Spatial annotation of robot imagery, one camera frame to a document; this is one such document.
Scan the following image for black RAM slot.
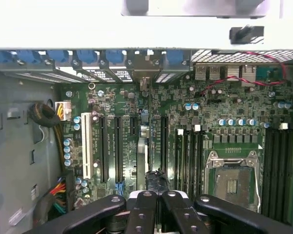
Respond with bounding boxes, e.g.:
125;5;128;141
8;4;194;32
278;123;287;215
271;128;279;215
191;125;198;195
263;128;272;215
198;129;205;195
185;129;191;195
286;128;293;215

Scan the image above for CPU socket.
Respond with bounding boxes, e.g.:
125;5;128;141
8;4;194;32
205;150;262;213

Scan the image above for black long expansion slot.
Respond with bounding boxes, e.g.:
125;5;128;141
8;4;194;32
100;116;109;183
160;116;168;173
114;117;124;183

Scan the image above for white expansion slot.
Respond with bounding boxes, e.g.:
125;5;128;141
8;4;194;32
81;112;93;179

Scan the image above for black short expansion slot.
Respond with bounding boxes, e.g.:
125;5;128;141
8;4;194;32
129;116;139;137

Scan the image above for green motherboard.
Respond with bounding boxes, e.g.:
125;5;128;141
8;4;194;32
55;81;293;215

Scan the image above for white power connector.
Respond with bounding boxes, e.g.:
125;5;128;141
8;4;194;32
55;101;72;122

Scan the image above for silver rear port block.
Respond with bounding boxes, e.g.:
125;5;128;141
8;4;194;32
241;65;257;87
194;63;222;81
226;65;242;81

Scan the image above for black open PC case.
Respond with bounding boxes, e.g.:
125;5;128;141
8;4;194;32
0;46;293;234

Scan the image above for coloured power wire bundle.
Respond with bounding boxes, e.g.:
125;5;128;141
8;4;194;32
35;170;75;215

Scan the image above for black braided cable bundle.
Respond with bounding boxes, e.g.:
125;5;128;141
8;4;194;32
29;102;64;171

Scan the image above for red and black twisted wire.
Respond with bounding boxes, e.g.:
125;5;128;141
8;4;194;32
199;50;289;98

